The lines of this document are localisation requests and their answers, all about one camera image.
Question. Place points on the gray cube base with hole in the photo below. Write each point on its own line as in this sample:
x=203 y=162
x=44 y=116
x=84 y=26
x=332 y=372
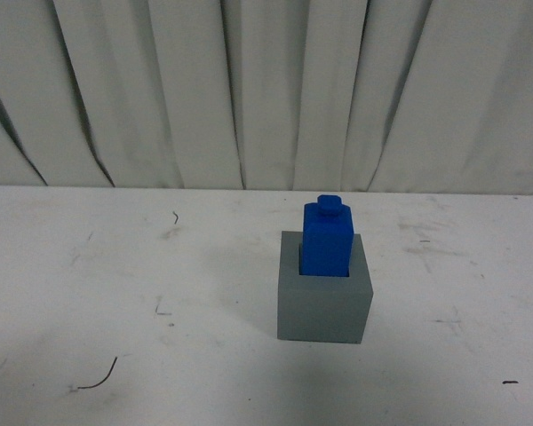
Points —
x=321 y=308

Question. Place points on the white pleated curtain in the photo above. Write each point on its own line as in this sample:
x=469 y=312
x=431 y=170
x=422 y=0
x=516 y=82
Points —
x=356 y=96

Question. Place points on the blue block with knob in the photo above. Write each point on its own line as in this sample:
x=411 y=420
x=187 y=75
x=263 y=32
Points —
x=327 y=237

